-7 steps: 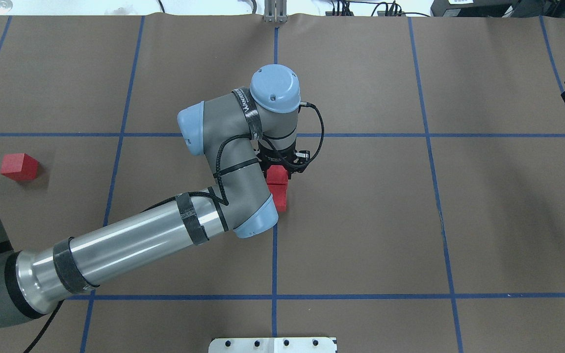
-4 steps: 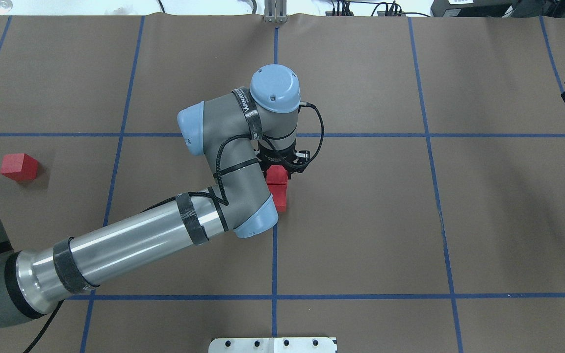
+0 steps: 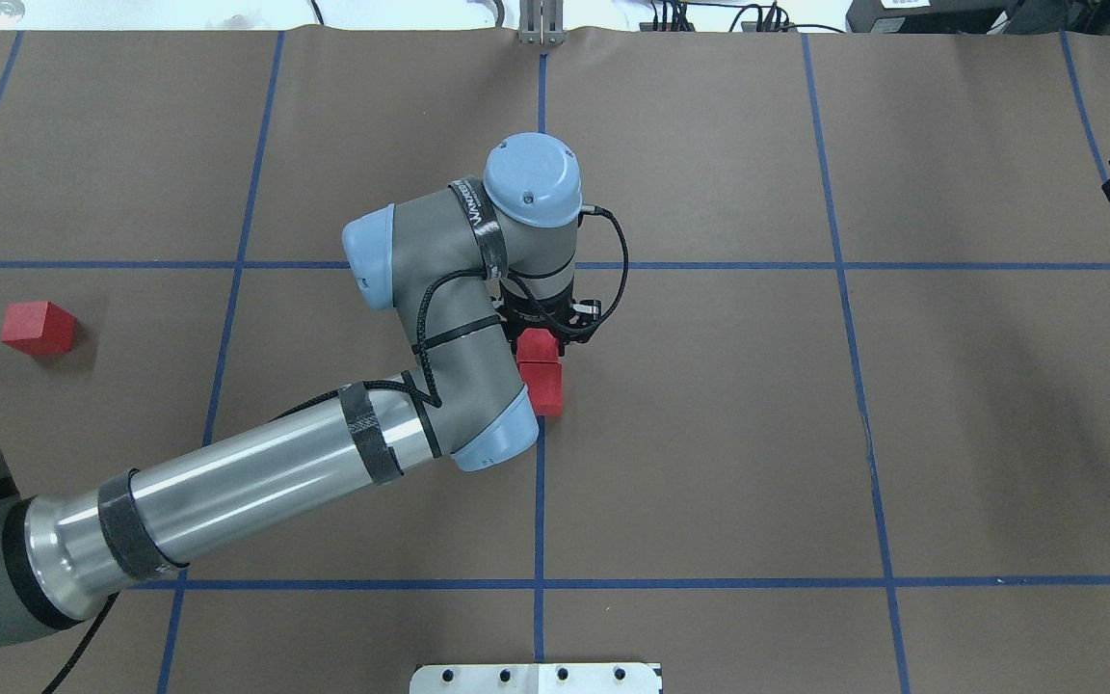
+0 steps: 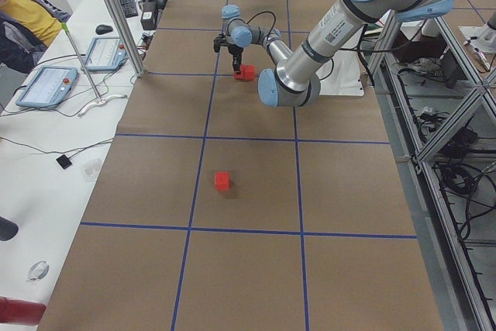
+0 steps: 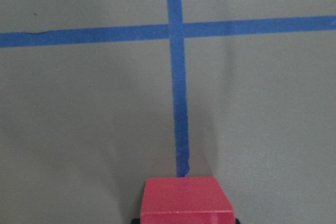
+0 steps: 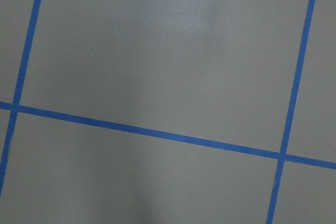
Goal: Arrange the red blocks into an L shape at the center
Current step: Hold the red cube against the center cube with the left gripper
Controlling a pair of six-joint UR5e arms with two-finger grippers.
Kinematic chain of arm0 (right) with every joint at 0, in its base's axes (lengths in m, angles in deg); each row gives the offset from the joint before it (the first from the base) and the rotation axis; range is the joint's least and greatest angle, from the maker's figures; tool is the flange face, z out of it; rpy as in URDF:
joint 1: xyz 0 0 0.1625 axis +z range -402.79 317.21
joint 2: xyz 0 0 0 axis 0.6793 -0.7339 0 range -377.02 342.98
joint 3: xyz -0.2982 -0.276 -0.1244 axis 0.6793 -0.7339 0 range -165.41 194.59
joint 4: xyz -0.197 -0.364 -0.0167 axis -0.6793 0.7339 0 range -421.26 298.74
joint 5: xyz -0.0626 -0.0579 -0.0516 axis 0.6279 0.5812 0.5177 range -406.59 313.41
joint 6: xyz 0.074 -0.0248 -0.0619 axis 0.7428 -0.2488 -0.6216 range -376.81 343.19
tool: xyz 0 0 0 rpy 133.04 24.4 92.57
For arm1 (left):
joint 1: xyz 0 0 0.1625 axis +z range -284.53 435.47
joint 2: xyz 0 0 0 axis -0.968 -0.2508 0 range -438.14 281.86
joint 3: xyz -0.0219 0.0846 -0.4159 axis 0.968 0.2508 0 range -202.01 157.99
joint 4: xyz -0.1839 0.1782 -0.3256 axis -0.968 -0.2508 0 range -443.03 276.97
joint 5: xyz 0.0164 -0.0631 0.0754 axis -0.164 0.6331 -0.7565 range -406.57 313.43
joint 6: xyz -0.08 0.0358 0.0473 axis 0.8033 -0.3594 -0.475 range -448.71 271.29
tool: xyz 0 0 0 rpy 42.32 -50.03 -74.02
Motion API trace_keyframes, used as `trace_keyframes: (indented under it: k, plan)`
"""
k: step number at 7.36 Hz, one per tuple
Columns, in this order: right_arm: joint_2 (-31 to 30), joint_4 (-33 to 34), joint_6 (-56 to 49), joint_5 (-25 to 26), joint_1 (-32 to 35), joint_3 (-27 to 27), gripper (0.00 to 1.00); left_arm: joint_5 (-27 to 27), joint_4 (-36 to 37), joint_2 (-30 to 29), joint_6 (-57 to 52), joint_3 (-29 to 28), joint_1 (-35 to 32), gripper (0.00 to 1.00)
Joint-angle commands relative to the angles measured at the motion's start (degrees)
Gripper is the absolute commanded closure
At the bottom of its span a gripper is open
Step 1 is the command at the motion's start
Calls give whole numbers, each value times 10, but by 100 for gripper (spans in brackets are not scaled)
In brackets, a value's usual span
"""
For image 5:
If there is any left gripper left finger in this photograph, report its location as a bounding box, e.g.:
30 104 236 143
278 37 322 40
131 218 141 224

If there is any red block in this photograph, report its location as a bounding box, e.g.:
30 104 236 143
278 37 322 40
140 177 236 223

